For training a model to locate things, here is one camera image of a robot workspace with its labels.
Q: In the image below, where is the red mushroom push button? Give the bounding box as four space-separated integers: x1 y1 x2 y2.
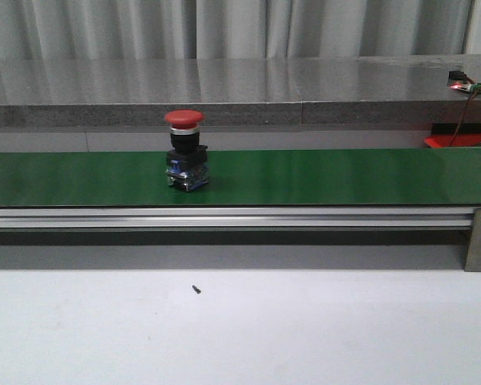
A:
164 109 208 192

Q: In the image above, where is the green conveyor belt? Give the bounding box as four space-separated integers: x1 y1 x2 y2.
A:
0 148 481 207

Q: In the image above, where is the grey stone counter slab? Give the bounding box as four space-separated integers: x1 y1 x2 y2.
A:
0 55 481 127

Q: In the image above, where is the red plastic tray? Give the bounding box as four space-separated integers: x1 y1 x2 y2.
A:
424 134 481 148

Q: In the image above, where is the small sensor circuit board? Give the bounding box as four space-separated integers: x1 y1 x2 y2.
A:
447 71 481 93

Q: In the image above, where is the white pleated curtain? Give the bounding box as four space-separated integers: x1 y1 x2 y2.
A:
0 0 481 59

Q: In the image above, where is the aluminium conveyor frame rail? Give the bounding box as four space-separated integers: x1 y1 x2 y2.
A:
0 206 475 229

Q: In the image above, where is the red black sensor wire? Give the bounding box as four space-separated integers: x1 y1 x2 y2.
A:
448 85 481 148

